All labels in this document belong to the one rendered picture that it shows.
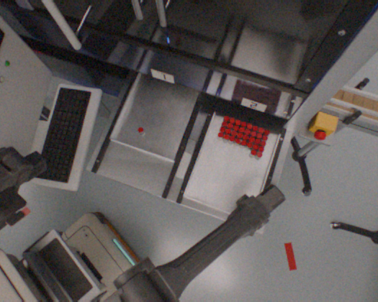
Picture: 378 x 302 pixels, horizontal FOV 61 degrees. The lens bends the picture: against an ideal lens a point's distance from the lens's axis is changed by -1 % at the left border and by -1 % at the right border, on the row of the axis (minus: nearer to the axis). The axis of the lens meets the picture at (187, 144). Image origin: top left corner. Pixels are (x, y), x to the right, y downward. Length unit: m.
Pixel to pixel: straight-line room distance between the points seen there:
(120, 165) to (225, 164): 0.40
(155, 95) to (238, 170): 0.44
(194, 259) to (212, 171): 0.65
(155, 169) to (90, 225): 0.77
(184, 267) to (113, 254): 1.29
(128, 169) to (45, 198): 1.15
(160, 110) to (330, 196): 1.34
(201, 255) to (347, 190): 1.76
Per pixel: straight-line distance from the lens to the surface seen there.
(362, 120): 1.37
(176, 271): 0.59
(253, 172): 1.25
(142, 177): 1.25
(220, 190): 1.22
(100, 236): 1.89
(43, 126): 1.51
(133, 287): 0.55
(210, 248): 0.65
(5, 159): 0.86
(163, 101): 1.32
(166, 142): 1.26
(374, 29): 0.75
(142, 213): 2.13
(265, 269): 2.14
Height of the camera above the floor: 2.09
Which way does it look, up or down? 75 degrees down
